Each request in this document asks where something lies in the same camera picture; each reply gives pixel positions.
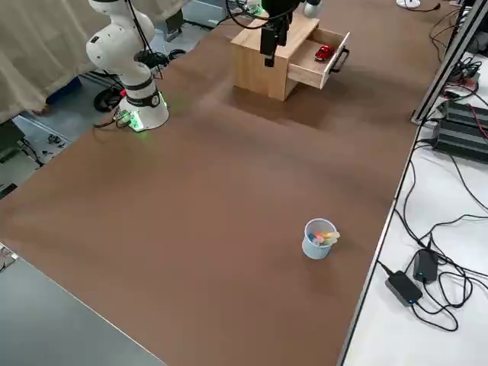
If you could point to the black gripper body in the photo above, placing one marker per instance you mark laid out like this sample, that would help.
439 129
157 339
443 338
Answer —
280 11

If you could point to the red toy car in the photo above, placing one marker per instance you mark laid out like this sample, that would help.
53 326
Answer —
323 52

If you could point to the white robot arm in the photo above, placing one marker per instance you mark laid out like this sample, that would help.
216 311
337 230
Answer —
114 42

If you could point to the wooden cabinet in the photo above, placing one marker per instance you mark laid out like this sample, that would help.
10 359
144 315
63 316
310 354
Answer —
251 65

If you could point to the white desk lamp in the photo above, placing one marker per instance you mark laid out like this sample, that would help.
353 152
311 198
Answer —
408 3

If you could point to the black finned power supply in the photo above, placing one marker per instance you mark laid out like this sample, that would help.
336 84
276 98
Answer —
463 114
457 143

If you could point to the orange marker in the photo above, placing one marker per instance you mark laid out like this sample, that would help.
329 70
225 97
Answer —
322 234

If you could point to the yellow marker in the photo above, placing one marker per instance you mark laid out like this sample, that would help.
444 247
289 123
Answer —
329 238

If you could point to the translucent blue pen cup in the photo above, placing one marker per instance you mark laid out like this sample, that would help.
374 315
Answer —
314 249

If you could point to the beige curtain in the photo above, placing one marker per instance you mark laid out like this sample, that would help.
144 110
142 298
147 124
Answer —
38 53

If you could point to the black power adapter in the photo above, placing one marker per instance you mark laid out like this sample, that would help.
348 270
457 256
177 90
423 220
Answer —
404 289
425 266

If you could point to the aluminium frame post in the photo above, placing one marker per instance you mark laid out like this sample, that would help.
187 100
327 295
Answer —
442 72

